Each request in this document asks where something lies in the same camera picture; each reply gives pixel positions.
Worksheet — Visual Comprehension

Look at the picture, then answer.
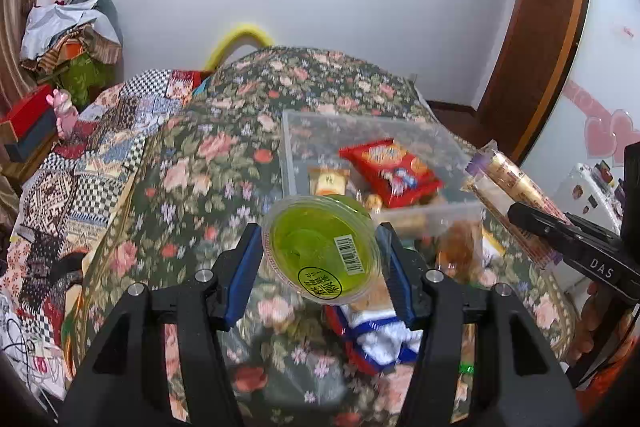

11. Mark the blue white snack bag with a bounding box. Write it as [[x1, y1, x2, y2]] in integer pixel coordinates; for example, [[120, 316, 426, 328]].
[[324, 305, 422, 375]]

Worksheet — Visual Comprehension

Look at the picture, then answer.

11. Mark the long wafer biscuit packet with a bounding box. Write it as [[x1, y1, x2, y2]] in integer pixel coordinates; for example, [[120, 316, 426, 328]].
[[465, 140, 570, 269]]

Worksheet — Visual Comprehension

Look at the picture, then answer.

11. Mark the green jelly cup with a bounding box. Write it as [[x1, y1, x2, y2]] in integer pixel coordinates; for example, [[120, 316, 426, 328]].
[[262, 195, 381, 306]]

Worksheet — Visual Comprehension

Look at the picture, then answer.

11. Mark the right hand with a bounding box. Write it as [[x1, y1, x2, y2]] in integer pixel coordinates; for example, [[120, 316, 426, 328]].
[[569, 281, 637, 363]]

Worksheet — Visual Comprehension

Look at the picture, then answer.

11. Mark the white appliance with stickers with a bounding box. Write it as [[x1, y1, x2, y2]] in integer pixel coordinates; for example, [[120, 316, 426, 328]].
[[552, 162, 623, 234]]

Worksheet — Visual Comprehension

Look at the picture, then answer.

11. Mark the red snack packet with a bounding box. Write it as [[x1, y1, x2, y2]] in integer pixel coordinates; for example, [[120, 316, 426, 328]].
[[338, 139, 444, 208]]

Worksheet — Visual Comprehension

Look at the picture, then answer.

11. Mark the clear plastic storage bin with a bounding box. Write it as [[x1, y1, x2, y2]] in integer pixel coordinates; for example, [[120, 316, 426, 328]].
[[280, 110, 485, 239]]

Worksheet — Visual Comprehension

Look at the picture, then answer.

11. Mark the floral green bedspread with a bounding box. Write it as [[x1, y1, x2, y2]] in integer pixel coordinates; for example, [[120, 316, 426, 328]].
[[69, 44, 576, 427]]

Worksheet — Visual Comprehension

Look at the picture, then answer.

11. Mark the small yellow snack packet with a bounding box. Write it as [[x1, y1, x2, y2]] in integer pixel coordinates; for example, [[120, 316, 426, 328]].
[[308, 167, 350, 196]]

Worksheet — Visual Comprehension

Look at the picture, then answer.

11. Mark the pink plush toy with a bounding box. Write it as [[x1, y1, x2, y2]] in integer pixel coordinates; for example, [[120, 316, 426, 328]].
[[46, 89, 79, 140]]

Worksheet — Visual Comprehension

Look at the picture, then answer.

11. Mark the red box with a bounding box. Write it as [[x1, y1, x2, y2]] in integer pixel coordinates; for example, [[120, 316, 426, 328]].
[[0, 83, 53, 144]]

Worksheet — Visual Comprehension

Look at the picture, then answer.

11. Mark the yellow curved pillow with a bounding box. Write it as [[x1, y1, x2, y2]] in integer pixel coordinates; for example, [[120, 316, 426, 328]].
[[203, 24, 274, 72]]

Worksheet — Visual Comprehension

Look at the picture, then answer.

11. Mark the pile of clothes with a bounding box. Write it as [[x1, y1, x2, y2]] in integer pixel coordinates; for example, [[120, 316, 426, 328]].
[[20, 0, 124, 109]]

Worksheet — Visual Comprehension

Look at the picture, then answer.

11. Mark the brown wooden door frame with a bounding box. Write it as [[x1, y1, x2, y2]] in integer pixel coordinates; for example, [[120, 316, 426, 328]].
[[431, 0, 589, 164]]

